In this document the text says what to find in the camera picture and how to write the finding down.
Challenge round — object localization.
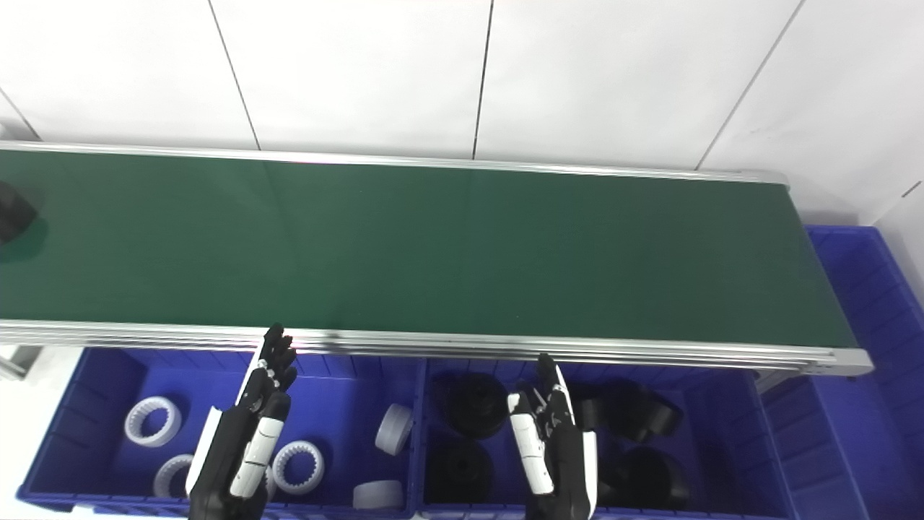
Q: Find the white cylindrical part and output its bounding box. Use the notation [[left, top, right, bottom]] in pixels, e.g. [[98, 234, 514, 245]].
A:
[[375, 403, 414, 456], [353, 480, 404, 511]]

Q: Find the aluminium conveyor support leg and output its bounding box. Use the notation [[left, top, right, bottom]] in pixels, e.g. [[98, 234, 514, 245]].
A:
[[0, 345, 44, 381]]

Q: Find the black cylindrical hub part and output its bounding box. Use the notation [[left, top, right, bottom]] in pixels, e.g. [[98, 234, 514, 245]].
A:
[[598, 446, 690, 511], [426, 438, 495, 505], [0, 181, 38, 244], [577, 381, 684, 443], [444, 373, 508, 439]]

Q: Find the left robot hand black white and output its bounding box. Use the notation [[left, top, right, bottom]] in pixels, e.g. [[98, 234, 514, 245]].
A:
[[186, 324, 299, 520]]

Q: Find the blue bin with black parts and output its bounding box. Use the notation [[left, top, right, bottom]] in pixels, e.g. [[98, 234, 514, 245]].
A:
[[411, 357, 798, 520]]

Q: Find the empty blue plastic bin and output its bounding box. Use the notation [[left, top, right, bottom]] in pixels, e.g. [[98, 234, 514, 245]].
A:
[[758, 225, 924, 520]]

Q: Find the white toothed ring part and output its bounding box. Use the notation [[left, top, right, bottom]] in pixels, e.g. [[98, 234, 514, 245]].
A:
[[124, 396, 183, 449], [271, 441, 325, 495], [153, 454, 196, 499]]

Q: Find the green conveyor belt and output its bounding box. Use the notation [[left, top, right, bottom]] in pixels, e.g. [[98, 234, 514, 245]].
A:
[[0, 141, 874, 378], [0, 149, 860, 349]]

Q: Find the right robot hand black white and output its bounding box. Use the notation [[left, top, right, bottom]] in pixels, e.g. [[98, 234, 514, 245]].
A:
[[507, 353, 598, 520]]

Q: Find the blue bin with white parts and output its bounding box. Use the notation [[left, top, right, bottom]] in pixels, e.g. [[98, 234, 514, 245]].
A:
[[16, 347, 427, 520]]

